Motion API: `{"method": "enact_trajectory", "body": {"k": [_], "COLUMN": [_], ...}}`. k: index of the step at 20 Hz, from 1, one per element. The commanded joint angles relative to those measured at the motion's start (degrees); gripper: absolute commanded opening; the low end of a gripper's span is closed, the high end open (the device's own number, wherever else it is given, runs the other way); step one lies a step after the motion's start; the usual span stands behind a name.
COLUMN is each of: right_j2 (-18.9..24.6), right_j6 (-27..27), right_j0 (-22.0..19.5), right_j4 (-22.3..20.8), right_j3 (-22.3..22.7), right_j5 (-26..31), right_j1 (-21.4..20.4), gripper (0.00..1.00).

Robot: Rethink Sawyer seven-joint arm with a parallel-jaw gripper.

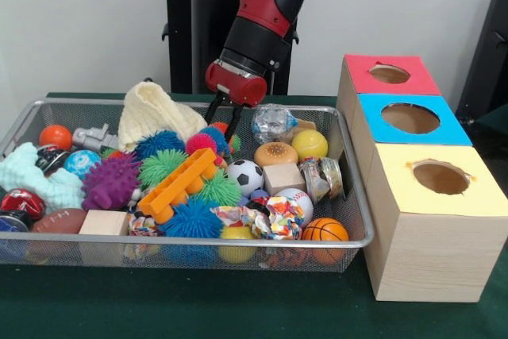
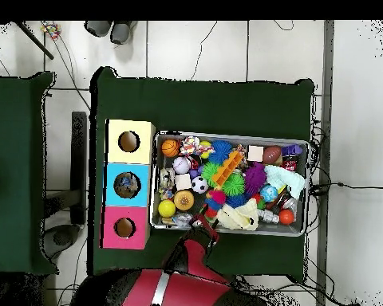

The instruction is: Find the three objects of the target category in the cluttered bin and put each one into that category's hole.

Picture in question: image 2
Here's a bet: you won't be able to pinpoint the orange toy brick round studs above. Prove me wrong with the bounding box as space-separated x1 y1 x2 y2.
212 151 244 188

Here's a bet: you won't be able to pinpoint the small black white soccer ball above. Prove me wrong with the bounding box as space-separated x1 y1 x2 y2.
191 175 211 195

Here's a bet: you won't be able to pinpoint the grey round base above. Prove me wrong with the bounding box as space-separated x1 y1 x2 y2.
43 224 84 259

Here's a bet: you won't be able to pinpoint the black stick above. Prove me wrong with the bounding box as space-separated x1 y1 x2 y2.
12 21 55 61

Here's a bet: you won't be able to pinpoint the light blue cloth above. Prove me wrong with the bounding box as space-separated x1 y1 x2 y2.
265 165 307 202

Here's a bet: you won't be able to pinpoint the small orange basketball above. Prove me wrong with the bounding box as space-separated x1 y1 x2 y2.
161 138 181 158

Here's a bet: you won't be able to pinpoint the yellow green ball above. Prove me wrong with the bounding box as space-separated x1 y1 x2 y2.
158 198 177 218

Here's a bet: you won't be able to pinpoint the purple spiky ball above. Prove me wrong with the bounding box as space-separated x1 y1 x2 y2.
245 162 269 195

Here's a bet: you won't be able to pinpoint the dark green side table cloth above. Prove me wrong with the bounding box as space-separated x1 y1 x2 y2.
0 69 57 277

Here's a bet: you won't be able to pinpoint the brown toy football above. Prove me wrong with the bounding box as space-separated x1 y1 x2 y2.
263 145 284 165

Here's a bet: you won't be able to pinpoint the wooden box three holes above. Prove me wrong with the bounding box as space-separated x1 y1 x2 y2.
101 119 157 249

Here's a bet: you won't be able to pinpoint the cream knitted cloth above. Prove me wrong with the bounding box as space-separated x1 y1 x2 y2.
215 198 259 232

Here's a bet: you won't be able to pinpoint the blue spiky ball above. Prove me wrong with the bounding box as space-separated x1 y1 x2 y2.
208 139 235 166

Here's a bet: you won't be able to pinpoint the black upright bar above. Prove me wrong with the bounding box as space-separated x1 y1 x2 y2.
70 111 89 226

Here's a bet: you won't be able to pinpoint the green spiky ball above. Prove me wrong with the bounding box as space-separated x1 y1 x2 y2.
219 173 247 198

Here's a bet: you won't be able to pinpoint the clear shallow mesh bin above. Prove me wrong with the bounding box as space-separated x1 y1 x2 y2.
150 129 310 237

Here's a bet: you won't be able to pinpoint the black power cable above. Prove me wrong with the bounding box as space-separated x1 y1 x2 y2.
309 180 383 195

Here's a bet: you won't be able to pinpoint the small colourful item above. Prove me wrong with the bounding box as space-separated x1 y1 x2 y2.
41 22 62 41

